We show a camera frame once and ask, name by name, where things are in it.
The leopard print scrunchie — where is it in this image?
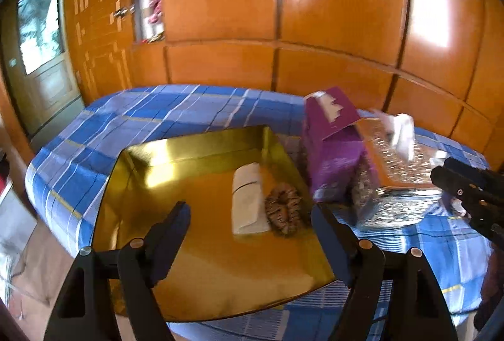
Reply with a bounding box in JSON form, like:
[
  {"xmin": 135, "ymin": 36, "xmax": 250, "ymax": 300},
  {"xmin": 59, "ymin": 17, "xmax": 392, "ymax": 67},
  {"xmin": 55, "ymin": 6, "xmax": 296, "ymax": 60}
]
[{"xmin": 264, "ymin": 183, "xmax": 303, "ymax": 236}]

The gold tray box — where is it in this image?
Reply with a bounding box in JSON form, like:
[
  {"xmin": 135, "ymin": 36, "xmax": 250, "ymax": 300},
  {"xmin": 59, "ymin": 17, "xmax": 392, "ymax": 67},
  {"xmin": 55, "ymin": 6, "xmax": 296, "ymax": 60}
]
[{"xmin": 92, "ymin": 125, "xmax": 335, "ymax": 322}]

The purple tissue box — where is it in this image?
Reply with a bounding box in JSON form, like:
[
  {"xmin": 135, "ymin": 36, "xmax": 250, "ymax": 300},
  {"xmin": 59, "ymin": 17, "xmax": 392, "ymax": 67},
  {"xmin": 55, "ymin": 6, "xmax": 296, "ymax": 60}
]
[{"xmin": 301, "ymin": 87, "xmax": 365, "ymax": 203}]

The silver ornate tissue box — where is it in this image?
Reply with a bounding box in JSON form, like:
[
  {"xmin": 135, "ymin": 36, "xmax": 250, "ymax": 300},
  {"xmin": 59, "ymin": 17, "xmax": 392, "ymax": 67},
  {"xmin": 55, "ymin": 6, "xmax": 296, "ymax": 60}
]
[{"xmin": 349, "ymin": 117, "xmax": 442, "ymax": 229}]

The wooden wardrobe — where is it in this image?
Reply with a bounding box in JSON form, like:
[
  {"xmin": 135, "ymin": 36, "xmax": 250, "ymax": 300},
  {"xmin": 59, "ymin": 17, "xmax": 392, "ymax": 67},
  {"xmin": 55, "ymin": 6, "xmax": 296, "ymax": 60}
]
[{"xmin": 64, "ymin": 0, "xmax": 503, "ymax": 169}]

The white tissue sheet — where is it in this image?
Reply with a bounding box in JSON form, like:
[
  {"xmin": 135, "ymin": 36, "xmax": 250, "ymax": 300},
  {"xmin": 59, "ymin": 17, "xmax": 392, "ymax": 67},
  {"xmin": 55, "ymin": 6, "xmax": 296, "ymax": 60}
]
[{"xmin": 382, "ymin": 113, "xmax": 415, "ymax": 162}]

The wooden glass door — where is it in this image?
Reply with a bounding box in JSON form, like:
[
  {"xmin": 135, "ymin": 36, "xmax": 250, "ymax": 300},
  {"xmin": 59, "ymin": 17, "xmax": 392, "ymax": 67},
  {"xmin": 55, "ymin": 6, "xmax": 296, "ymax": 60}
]
[{"xmin": 1, "ymin": 0, "xmax": 84, "ymax": 139}]

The white folded cloth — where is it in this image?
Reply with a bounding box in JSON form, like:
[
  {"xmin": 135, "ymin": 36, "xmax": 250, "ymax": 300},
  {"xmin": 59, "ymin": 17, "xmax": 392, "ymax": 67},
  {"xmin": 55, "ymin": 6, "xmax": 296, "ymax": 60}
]
[{"xmin": 232, "ymin": 163, "xmax": 270, "ymax": 235}]

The blue plaid bed sheet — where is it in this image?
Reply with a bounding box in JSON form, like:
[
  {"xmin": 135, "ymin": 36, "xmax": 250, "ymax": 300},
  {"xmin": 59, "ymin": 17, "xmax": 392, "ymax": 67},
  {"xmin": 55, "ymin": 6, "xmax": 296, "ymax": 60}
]
[{"xmin": 25, "ymin": 85, "xmax": 491, "ymax": 340}]

